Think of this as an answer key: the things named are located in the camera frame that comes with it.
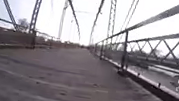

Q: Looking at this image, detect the brown wooden bridge deck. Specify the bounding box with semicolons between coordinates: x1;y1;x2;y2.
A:
0;36;179;101

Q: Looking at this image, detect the grey metal bridge railing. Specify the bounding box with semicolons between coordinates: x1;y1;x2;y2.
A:
81;14;179;101
0;14;82;64

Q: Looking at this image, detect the grey steel bridge truss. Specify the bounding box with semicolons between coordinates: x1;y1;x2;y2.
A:
0;0;179;60

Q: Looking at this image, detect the bare tree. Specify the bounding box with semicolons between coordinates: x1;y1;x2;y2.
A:
14;16;31;34

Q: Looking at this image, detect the grey river water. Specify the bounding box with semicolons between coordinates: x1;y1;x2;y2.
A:
100;53;179;100

